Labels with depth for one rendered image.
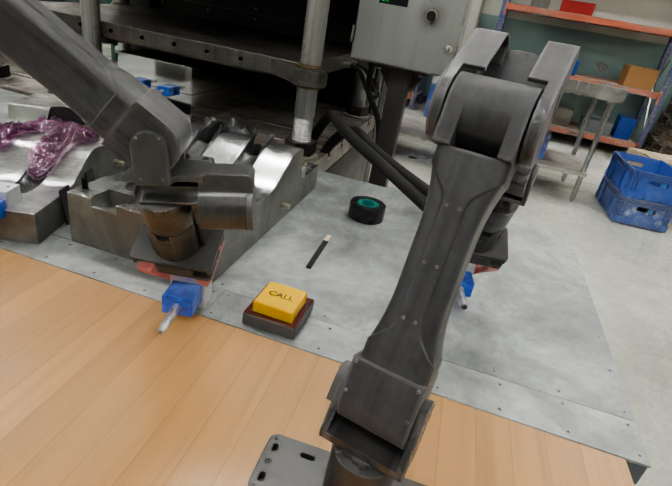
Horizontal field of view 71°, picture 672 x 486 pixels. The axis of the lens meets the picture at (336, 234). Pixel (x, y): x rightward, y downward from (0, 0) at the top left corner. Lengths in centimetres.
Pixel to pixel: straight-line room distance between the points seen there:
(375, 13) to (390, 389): 119
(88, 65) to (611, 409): 74
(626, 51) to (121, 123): 707
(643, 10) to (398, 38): 607
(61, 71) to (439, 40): 109
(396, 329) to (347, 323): 32
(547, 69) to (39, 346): 63
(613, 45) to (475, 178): 696
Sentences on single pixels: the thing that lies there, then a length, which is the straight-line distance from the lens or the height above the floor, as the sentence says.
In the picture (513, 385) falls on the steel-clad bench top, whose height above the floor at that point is 80.
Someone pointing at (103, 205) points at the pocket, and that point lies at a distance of 87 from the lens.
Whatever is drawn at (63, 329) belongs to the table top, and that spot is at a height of 80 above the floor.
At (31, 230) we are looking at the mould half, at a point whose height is 82.
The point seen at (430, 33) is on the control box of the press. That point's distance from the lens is 144.
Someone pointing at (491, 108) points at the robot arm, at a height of 117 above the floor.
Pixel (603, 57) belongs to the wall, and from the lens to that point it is 733.
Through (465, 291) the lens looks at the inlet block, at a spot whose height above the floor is 82.
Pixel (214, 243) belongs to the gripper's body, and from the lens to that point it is 62.
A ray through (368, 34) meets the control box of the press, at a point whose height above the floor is 114.
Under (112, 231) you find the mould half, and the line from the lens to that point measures 84.
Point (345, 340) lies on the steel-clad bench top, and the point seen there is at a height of 80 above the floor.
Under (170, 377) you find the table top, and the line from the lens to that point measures 63.
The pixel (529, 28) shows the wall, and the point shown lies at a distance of 726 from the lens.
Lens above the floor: 123
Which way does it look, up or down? 27 degrees down
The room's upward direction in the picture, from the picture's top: 10 degrees clockwise
